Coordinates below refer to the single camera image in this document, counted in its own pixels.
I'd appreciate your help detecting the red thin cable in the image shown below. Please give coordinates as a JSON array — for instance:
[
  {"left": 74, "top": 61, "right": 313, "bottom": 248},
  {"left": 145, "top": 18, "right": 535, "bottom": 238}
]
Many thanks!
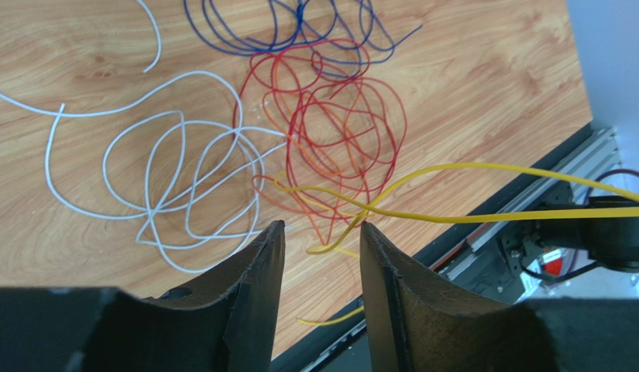
[{"left": 232, "top": 37, "right": 409, "bottom": 228}]

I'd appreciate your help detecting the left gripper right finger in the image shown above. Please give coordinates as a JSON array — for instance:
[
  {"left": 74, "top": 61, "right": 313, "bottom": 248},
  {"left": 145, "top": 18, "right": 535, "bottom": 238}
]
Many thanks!
[{"left": 360, "top": 222, "right": 639, "bottom": 371}]

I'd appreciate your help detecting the blue thin cable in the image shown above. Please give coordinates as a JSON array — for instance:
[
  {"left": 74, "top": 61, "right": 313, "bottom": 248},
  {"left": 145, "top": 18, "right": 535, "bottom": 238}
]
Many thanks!
[{"left": 183, "top": 0, "right": 424, "bottom": 81}]

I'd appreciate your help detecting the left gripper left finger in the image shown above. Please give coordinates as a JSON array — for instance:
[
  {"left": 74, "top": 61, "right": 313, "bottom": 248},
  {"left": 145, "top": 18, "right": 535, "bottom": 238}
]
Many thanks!
[{"left": 0, "top": 221, "right": 285, "bottom": 371}]

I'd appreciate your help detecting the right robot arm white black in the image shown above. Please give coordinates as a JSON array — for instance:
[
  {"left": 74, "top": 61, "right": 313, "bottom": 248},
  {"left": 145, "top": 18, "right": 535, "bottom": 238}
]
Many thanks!
[{"left": 514, "top": 217, "right": 639, "bottom": 301}]

